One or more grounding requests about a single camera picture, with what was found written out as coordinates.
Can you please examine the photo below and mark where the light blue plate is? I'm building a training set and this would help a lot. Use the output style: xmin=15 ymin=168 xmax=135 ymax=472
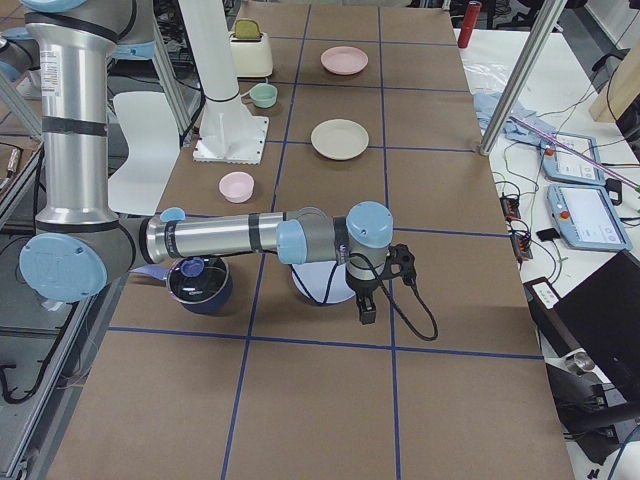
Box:
xmin=291 ymin=261 xmax=355 ymax=304

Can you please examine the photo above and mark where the pink plate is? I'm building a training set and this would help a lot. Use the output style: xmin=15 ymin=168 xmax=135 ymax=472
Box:
xmin=320 ymin=46 xmax=369 ymax=76

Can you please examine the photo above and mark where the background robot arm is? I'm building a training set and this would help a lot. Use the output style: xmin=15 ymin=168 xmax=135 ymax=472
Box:
xmin=1 ymin=23 xmax=393 ymax=324

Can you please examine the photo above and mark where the cream plate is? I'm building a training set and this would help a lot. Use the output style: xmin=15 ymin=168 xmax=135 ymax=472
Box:
xmin=311 ymin=119 xmax=369 ymax=161

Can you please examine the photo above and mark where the dark blue pot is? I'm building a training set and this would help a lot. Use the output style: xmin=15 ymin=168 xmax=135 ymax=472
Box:
xmin=131 ymin=256 xmax=233 ymax=315

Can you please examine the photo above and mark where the pink bowl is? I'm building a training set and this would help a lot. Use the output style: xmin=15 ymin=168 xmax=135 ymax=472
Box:
xmin=218 ymin=171 xmax=255 ymax=203

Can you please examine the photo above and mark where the orange circuit board lower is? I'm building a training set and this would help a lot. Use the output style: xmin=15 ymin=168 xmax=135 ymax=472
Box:
xmin=510 ymin=231 xmax=533 ymax=263

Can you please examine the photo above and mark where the orange circuit board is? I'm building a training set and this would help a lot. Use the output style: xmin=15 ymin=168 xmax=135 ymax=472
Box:
xmin=510 ymin=231 xmax=533 ymax=263
xmin=500 ymin=196 xmax=522 ymax=221

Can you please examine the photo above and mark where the orange circuit board upper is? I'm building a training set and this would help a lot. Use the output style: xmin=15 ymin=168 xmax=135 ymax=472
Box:
xmin=500 ymin=196 xmax=522 ymax=221

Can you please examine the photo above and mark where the glass pot lid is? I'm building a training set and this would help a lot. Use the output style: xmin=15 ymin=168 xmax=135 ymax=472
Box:
xmin=166 ymin=256 xmax=229 ymax=305

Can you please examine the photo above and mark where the white power strip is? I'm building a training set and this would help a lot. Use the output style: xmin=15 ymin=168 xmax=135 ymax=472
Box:
xmin=532 ymin=282 xmax=559 ymax=309

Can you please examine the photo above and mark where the light blue cup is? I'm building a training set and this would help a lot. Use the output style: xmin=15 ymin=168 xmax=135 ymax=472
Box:
xmin=159 ymin=207 xmax=186 ymax=223

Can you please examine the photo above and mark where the green bowl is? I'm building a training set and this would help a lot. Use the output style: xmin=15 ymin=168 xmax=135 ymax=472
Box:
xmin=249 ymin=83 xmax=278 ymax=109

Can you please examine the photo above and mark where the blue cloth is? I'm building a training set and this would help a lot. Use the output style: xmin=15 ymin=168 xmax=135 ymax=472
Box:
xmin=472 ymin=91 xmax=551 ymax=146

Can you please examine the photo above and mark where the upper teach pendant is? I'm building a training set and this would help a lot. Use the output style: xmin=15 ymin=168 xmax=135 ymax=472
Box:
xmin=539 ymin=133 xmax=605 ymax=186

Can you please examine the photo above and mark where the teach pendant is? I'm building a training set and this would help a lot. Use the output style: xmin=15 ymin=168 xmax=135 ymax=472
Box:
xmin=547 ymin=183 xmax=633 ymax=252
xmin=539 ymin=133 xmax=605 ymax=186

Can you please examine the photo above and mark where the lower teach pendant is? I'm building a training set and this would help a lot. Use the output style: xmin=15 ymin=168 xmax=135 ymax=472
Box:
xmin=547 ymin=183 xmax=633 ymax=252

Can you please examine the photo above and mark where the cream toaster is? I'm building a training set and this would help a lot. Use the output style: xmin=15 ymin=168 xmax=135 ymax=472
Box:
xmin=229 ymin=18 xmax=274 ymax=78

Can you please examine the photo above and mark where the red cylinder bottle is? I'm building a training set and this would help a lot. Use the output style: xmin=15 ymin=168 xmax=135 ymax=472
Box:
xmin=457 ymin=1 xmax=482 ymax=49

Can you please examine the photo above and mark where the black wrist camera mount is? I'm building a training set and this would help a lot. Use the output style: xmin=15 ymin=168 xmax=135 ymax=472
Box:
xmin=381 ymin=244 xmax=417 ymax=287

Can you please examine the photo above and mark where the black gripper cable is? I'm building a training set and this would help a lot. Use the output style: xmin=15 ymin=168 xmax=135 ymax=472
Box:
xmin=298 ymin=252 xmax=440 ymax=340

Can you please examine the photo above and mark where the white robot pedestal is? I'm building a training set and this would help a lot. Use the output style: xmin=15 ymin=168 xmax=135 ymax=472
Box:
xmin=179 ymin=0 xmax=269 ymax=164

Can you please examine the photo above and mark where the aluminium frame post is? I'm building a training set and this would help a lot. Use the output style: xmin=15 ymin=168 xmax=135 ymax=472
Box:
xmin=478 ymin=0 xmax=567 ymax=156

